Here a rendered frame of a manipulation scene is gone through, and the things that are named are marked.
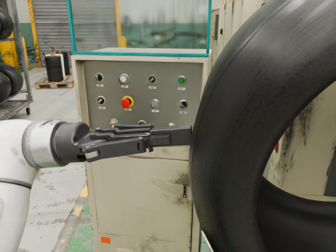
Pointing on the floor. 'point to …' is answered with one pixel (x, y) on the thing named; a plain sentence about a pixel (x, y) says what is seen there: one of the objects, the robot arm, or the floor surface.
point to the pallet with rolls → (56, 71)
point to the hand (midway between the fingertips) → (171, 136)
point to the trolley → (8, 104)
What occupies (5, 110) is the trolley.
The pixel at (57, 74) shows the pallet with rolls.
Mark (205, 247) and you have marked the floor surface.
